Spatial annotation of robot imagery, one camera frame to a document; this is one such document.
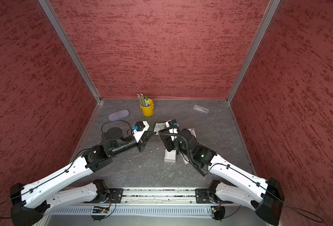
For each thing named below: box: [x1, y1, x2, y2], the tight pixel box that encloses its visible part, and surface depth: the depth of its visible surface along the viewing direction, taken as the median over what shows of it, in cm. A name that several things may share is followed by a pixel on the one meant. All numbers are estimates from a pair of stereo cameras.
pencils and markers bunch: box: [136, 93, 151, 107], surface depth 105 cm
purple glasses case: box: [108, 109, 130, 122], surface depth 108 cm
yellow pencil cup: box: [139, 98, 155, 117], surface depth 109 cm
